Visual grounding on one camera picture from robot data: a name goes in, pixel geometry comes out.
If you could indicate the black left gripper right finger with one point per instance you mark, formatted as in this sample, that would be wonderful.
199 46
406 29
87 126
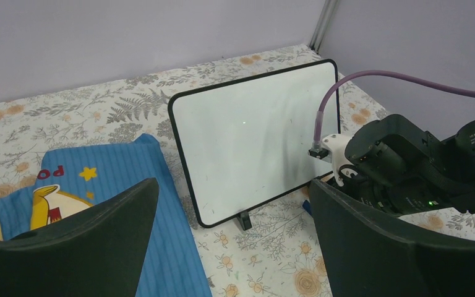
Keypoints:
371 253

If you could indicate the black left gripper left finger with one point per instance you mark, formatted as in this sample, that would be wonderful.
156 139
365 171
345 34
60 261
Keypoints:
99 251

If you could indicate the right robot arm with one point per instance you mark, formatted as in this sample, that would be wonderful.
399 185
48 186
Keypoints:
465 142

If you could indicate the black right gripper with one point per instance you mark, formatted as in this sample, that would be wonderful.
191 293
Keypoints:
402 169

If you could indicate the blue pikachu cloth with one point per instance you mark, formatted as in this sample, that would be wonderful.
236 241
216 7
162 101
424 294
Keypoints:
72 179

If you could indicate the blue capped whiteboard marker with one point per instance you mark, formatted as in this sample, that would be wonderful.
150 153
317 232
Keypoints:
306 206

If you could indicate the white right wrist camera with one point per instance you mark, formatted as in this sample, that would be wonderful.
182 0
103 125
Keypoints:
332 150

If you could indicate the black framed whiteboard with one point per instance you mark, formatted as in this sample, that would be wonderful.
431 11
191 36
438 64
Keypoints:
245 143

